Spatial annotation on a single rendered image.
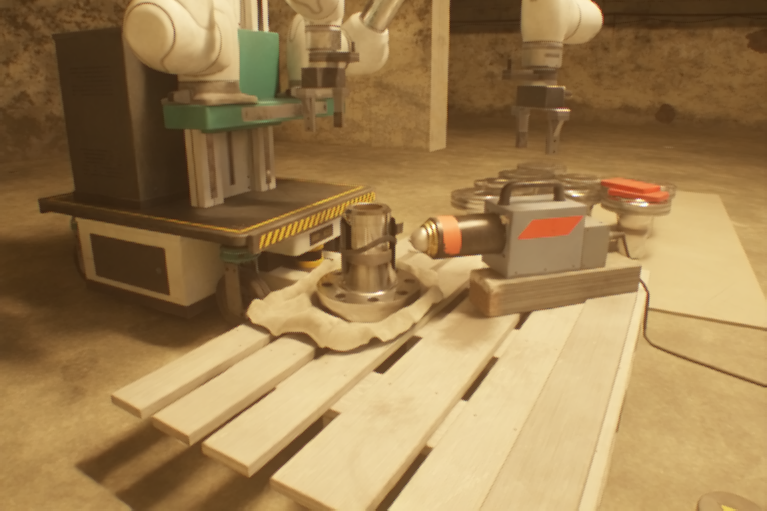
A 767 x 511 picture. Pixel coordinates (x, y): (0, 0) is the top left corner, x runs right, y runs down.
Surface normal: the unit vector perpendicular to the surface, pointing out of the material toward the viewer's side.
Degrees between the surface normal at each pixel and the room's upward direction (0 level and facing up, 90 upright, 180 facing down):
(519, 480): 0
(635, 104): 90
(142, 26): 96
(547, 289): 90
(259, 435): 0
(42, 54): 90
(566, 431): 0
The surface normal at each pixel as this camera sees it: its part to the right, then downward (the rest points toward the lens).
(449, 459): 0.00, -0.96
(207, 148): 0.89, 0.12
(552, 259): 0.28, 0.26
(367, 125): -0.51, 0.23
